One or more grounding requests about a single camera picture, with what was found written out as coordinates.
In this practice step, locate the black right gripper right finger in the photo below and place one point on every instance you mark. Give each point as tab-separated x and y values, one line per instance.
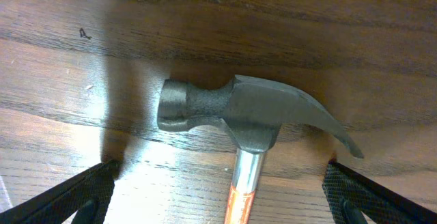
352	198

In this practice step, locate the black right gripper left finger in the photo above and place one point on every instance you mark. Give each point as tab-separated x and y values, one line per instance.
85	196

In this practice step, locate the claw hammer orange black handle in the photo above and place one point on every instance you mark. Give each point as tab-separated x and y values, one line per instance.
251	111

